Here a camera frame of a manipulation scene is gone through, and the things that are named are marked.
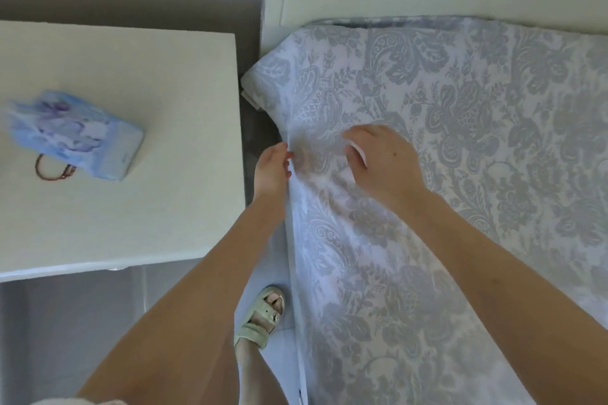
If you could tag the person's white lace dress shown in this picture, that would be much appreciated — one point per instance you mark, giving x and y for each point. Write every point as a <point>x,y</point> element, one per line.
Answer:
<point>95,403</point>

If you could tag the blue floral tissue pack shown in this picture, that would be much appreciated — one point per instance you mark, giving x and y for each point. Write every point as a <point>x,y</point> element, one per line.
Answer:
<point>71,129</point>

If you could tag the white floral bed sheet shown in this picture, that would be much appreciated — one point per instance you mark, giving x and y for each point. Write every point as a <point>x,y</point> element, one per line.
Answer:
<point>475,110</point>

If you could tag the person's right beige sandal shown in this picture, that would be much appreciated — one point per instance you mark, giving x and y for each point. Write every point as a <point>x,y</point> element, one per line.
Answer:
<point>252,333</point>

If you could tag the cream nightstand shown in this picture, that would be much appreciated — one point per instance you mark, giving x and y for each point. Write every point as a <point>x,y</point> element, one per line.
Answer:
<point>166,110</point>

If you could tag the person's right hand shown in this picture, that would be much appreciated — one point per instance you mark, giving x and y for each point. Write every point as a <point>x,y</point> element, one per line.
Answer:
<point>392,167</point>

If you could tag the person's right leg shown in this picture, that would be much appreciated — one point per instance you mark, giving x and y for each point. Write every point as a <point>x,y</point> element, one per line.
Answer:
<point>256,376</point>

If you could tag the person's left hand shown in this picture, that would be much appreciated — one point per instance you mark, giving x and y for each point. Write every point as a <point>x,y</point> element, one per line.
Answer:
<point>271,177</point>

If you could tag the person's right forearm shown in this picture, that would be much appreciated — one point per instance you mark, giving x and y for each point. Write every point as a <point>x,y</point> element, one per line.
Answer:
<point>499,286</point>

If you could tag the person's left forearm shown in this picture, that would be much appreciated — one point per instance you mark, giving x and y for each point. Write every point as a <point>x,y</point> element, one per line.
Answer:
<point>190,324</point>

